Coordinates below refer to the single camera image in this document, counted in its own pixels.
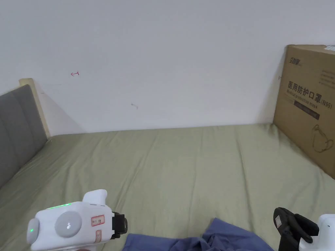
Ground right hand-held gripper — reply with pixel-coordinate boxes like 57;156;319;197
273;207;335;251

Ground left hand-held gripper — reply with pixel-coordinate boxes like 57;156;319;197
26;189;129;251

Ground dark blue shirt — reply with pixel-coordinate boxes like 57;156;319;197
123;217;279;251

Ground bed with pale green sheet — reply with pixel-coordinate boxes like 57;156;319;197
0;123;335;251

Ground grey padded headboard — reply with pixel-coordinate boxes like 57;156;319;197
0;78;51;189

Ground brown printed carton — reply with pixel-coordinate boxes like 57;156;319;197
273;44;335;180

